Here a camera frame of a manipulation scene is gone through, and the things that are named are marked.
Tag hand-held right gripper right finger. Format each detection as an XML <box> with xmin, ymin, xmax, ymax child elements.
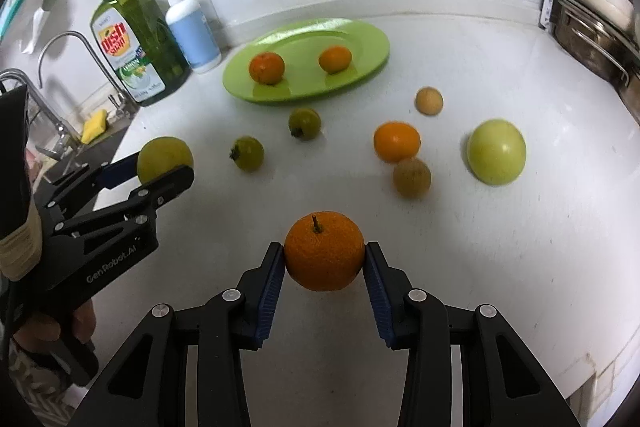
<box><xmin>364</xmin><ymin>241</ymin><xmax>583</xmax><ymax>427</ymax></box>

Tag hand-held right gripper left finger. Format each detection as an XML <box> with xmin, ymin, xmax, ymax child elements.
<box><xmin>67</xmin><ymin>241</ymin><xmax>287</xmax><ymax>427</ymax></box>

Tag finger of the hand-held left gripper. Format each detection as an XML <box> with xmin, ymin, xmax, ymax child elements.
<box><xmin>37</xmin><ymin>154</ymin><xmax>142</xmax><ymax>220</ymax></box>
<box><xmin>52</xmin><ymin>164</ymin><xmax>195</xmax><ymax>254</ymax></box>

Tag green apple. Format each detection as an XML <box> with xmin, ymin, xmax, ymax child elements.
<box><xmin>137</xmin><ymin>136</ymin><xmax>194</xmax><ymax>186</ymax></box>

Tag large orange with stem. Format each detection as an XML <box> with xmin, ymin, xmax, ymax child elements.
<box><xmin>284</xmin><ymin>211</ymin><xmax>366</xmax><ymax>293</ymax></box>

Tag green persimmon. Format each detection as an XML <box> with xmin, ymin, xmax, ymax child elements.
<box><xmin>288</xmin><ymin>107</ymin><xmax>322</xmax><ymax>140</ymax></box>
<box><xmin>229</xmin><ymin>135</ymin><xmax>265</xmax><ymax>172</ymax></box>

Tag smooth orange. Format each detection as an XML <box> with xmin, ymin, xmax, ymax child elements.
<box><xmin>373</xmin><ymin>121</ymin><xmax>421</xmax><ymax>164</ymax></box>

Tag pale green pear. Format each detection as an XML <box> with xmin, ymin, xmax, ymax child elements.
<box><xmin>466</xmin><ymin>118</ymin><xmax>527</xmax><ymax>186</ymax></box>

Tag green plate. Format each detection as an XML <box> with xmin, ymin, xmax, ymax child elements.
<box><xmin>222</xmin><ymin>18</ymin><xmax>391</xmax><ymax>105</ymax></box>

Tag small tan round fruit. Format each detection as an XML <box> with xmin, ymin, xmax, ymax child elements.
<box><xmin>415</xmin><ymin>87</ymin><xmax>444</xmax><ymax>116</ymax></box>

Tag person's left forearm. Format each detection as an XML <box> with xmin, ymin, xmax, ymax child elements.
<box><xmin>6</xmin><ymin>339</ymin><xmax>87</xmax><ymax>427</ymax></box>

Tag person's left hand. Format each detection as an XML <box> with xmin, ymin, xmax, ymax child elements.
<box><xmin>10</xmin><ymin>299</ymin><xmax>98</xmax><ymax>354</ymax></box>

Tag steel sink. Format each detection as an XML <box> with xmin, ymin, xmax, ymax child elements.
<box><xmin>25</xmin><ymin>107</ymin><xmax>134</xmax><ymax>194</ymax></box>

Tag yellow sponge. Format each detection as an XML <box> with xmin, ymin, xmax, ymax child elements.
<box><xmin>81</xmin><ymin>109</ymin><xmax>109</xmax><ymax>146</ymax></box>

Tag steel tap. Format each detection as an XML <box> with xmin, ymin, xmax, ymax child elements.
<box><xmin>0</xmin><ymin>69</ymin><xmax>77</xmax><ymax>164</ymax></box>

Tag green dish soap bottle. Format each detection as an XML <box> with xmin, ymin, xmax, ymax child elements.
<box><xmin>88</xmin><ymin>0</ymin><xmax>194</xmax><ymax>108</ymax></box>

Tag curved steel faucet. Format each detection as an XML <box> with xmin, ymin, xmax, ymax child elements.
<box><xmin>37</xmin><ymin>30</ymin><xmax>142</xmax><ymax>111</ymax></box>

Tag small mandarin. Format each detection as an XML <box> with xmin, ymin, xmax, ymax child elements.
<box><xmin>249</xmin><ymin>52</ymin><xmax>286</xmax><ymax>86</ymax></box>
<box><xmin>318</xmin><ymin>46</ymin><xmax>353</xmax><ymax>74</ymax></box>

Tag white blue pump bottle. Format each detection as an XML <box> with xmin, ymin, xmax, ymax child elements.
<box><xmin>159</xmin><ymin>0</ymin><xmax>222</xmax><ymax>74</ymax></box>

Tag steel pot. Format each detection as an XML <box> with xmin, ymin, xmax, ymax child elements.
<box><xmin>547</xmin><ymin>0</ymin><xmax>640</xmax><ymax>88</ymax></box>

